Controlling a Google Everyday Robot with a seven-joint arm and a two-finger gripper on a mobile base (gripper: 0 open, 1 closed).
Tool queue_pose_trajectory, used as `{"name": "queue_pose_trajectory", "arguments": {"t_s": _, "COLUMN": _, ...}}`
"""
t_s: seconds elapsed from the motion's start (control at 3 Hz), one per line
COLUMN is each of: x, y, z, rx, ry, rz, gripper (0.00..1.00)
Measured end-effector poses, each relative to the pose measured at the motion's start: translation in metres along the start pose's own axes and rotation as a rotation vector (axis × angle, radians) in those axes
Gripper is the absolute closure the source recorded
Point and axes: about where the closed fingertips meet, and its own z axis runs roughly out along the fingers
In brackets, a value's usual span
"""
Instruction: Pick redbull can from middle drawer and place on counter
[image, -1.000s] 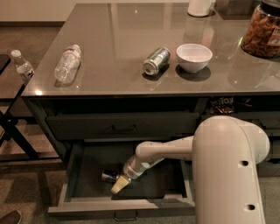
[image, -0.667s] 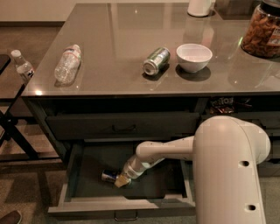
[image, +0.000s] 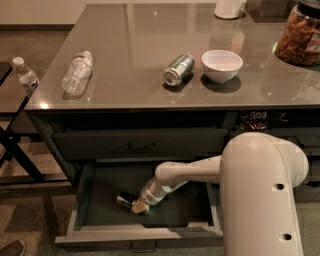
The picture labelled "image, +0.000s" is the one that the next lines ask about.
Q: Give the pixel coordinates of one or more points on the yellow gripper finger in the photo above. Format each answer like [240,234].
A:
[140,206]

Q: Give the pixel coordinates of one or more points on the blue silver redbull can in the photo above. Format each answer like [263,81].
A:
[126,199]

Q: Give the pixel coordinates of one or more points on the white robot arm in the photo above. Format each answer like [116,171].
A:
[256,173]

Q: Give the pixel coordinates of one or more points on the open grey middle drawer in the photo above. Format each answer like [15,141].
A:
[185,218]

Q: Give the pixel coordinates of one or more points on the grey top left drawer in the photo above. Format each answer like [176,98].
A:
[162,143]

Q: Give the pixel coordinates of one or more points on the grey counter cabinet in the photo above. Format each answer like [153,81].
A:
[131,46]

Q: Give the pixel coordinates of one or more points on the snack bags in drawer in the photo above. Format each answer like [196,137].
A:
[261,119]

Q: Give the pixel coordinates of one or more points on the green silver soda can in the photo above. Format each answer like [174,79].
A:
[178,70]

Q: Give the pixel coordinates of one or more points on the grey bottom right drawer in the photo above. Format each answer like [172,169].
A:
[307,193]

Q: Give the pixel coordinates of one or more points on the grey middle right drawer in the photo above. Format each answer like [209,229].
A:
[314,170]

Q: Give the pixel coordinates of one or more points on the brown shoe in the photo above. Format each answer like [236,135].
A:
[16,248]

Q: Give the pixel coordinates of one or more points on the clear plastic water bottle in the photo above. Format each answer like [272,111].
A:
[77,76]

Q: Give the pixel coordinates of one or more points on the white ceramic bowl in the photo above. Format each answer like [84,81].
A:
[221,65]

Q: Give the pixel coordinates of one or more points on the small water bottle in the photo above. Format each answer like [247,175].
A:
[26,76]

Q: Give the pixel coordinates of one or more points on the dark side table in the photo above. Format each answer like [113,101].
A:
[19,141]

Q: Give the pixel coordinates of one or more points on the white paper towel roll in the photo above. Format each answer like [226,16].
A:
[227,9]

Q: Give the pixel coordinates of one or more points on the clear jar of snacks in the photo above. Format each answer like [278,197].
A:
[300,41]

